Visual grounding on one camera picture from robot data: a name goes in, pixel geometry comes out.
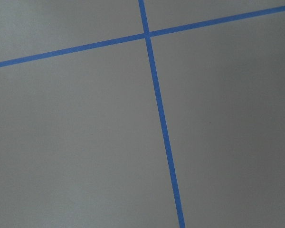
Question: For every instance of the blue tape grid lines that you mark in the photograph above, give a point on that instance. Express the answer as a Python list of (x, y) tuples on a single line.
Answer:
[(142, 114)]

